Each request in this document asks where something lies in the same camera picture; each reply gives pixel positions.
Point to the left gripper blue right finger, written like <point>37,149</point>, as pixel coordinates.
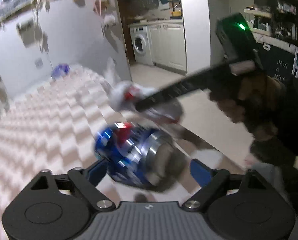
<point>201,173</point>

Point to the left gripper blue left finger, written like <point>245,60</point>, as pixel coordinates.
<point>97,171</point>

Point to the blue crushed soda can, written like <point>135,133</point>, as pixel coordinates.
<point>144,157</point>

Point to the gloved right hand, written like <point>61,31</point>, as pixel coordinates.
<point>269,110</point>

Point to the brown white checkered blanket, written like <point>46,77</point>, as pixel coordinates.
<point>53,128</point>

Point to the white kitchen cabinets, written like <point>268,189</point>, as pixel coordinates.
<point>168,45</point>

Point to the white washing machine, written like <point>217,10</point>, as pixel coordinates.
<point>140,37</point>

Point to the blue patterned pouch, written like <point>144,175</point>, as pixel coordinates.
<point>60,70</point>

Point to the white fluffy sheep toy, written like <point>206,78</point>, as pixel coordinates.
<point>109,20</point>

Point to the small wall shelf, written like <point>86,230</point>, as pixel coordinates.
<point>26,27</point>

